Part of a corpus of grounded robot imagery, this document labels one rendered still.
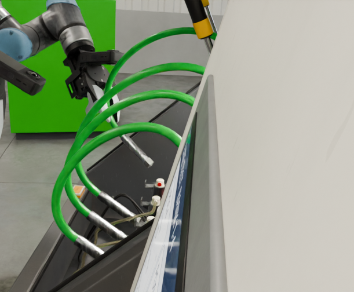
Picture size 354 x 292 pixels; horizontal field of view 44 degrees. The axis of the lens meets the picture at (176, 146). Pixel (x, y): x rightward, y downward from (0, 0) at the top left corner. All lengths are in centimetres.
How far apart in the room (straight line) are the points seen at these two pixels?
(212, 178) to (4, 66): 64
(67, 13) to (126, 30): 619
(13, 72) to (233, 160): 65
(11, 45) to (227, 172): 92
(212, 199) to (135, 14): 718
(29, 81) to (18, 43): 28
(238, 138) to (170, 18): 720
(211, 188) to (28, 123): 418
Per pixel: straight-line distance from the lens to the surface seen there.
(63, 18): 115
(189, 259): 16
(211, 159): 19
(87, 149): 66
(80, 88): 108
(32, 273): 96
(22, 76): 78
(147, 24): 733
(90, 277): 64
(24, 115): 430
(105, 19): 414
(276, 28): 16
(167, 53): 741
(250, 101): 16
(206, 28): 52
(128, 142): 103
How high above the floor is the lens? 151
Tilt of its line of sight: 21 degrees down
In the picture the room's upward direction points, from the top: 4 degrees clockwise
